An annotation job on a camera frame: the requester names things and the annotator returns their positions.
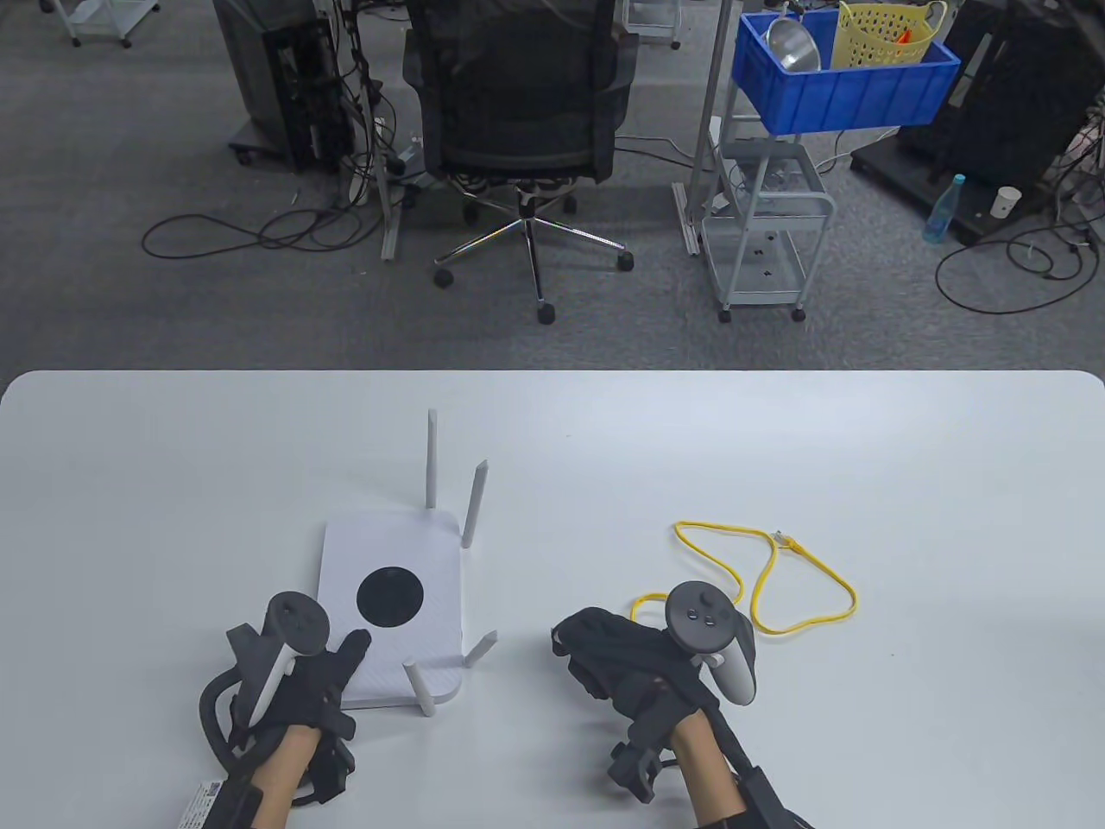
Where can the person's left hand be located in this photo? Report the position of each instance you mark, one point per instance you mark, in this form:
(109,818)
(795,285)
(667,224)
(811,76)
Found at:
(302,691)

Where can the person's right hand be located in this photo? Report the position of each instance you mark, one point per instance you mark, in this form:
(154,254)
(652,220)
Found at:
(613,643)

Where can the white router with black circle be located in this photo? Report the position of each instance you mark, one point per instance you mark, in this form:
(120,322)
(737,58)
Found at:
(388,544)

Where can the person's left forearm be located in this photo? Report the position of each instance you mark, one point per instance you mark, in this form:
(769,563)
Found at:
(285,777)

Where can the person's right forearm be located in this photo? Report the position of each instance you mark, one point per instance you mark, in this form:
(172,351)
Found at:
(708,777)

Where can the grey and white controller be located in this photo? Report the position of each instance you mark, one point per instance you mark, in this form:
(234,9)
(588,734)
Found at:
(298,622)
(699,613)

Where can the grey metal rolling cart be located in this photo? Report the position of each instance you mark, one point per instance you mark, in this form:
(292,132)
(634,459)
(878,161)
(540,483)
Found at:
(768,268)

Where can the grey metal desk leg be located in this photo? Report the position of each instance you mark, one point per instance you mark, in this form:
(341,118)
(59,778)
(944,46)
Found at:
(390,233)
(712,86)

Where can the clear bottle with blue cap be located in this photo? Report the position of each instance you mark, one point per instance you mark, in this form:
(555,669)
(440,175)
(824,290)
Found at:
(941,216)

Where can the black mesh office chair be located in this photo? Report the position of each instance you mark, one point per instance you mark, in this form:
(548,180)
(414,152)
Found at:
(518,86)

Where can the white paper cup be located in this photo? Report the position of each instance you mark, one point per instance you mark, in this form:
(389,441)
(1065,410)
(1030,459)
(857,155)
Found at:
(1006,205)

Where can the blue plastic crate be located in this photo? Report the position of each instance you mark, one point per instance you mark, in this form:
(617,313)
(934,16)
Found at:
(846,95)

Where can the metal bowl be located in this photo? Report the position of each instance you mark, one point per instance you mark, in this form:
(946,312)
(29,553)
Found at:
(792,47)

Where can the black computer tower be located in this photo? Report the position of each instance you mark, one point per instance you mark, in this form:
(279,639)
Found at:
(250,69)

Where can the white rolling cart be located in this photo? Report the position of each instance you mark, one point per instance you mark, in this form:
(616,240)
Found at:
(95,13)
(647,13)

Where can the yellow plastic basket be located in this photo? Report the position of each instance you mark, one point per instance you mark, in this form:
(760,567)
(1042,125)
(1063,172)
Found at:
(872,39)

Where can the black equipment on platform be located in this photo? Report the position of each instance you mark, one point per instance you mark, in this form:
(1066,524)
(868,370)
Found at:
(993,104)

